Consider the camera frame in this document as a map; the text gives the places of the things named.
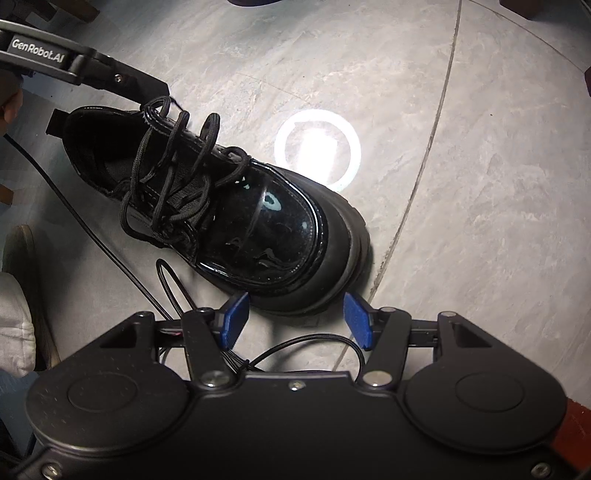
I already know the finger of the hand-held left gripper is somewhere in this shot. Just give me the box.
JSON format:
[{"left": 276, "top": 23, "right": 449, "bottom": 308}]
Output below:
[{"left": 69, "top": 50, "right": 170, "bottom": 107}]

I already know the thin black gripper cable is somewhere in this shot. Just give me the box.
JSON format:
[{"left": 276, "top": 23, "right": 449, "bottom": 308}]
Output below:
[{"left": 0, "top": 131, "right": 366, "bottom": 373}]

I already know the black patent leather shoe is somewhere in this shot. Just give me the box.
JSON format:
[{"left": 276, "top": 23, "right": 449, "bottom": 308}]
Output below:
[{"left": 46, "top": 105, "right": 372, "bottom": 317}]

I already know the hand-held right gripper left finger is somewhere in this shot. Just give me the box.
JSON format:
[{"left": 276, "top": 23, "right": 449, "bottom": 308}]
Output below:
[{"left": 99, "top": 293, "right": 251, "bottom": 391}]

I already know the red-brown wooden chair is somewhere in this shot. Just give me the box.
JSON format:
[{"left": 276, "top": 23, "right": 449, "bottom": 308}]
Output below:
[{"left": 551, "top": 398, "right": 591, "bottom": 464}]

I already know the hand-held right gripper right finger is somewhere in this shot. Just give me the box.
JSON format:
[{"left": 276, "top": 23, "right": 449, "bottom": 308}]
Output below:
[{"left": 344, "top": 293, "right": 493, "bottom": 391}]

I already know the person's left hand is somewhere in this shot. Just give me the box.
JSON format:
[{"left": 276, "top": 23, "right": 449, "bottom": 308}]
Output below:
[{"left": 0, "top": 71, "right": 25, "bottom": 138}]

